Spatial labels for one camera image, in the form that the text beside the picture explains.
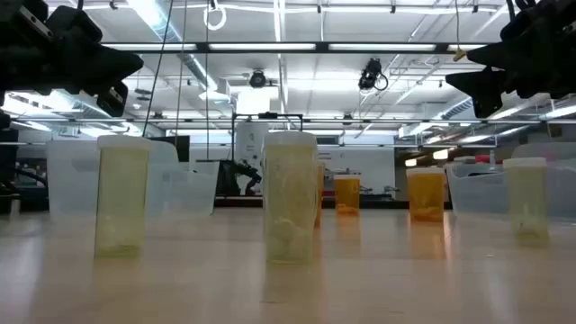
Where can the black background robot arm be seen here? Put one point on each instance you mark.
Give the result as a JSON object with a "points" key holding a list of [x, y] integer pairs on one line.
{"points": [[238, 177]]}

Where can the white cylinder tank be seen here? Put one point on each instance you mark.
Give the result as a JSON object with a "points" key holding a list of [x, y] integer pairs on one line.
{"points": [[251, 144]]}

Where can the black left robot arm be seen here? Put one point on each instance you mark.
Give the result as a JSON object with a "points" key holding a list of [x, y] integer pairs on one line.
{"points": [[6, 171]]}

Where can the clear plastic bin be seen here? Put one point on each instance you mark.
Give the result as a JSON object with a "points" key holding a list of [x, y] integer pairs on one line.
{"points": [[72, 180], [477, 189]]}

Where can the yellow pill bottle white cap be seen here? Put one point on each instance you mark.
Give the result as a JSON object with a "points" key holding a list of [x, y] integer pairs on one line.
{"points": [[121, 202], [290, 202]]}

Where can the black overhead camera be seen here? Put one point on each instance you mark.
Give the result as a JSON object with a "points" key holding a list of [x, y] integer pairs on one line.
{"points": [[371, 74]]}

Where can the round black ceiling fixture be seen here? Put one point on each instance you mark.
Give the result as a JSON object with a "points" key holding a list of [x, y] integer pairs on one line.
{"points": [[257, 79]]}

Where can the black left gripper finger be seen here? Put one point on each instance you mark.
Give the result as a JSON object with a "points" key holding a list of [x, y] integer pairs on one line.
{"points": [[108, 67], [113, 99]]}

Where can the yellow tag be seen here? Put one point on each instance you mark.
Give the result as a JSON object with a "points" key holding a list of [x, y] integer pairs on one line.
{"points": [[459, 55]]}

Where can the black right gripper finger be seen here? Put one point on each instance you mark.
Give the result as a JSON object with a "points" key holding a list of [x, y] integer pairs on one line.
{"points": [[486, 87], [504, 55]]}

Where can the orange pill bottle white cap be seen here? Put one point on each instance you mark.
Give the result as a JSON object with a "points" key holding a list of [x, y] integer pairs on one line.
{"points": [[347, 193], [321, 193], [425, 193]]}

